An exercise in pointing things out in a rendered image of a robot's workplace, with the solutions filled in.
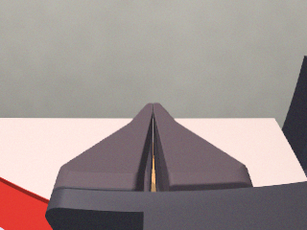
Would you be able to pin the red scrap tray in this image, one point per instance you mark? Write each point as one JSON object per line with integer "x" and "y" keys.
{"x": 21, "y": 209}

